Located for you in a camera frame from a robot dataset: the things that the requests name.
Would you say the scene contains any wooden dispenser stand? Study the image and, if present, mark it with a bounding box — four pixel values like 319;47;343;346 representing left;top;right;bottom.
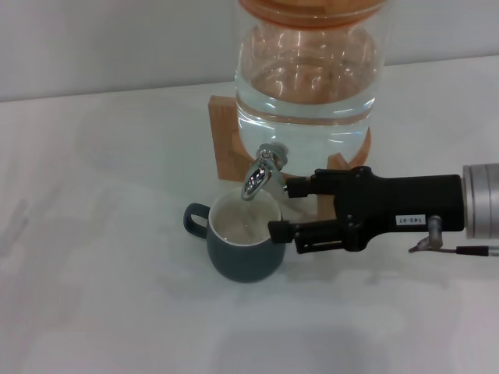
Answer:
207;95;372;220

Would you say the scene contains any orange wooden jar lid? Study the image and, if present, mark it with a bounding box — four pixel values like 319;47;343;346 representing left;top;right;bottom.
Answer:
237;0;381;30

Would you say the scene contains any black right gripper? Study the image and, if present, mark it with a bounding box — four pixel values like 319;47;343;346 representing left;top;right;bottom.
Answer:
267;165;469;256

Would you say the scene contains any glass water dispenser jar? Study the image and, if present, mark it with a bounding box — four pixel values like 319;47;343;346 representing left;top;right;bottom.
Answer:
233;0;388;167

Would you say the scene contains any chrome faucet tap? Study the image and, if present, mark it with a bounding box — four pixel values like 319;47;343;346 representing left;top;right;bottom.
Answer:
241;143;292;202

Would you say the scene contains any dark grey ceramic cup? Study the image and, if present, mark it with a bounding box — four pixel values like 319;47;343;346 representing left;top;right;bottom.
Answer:
183;193;288;284

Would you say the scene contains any wrist cable with metal plug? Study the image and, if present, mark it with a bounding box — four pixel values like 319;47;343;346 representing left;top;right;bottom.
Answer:
408;214;499;259

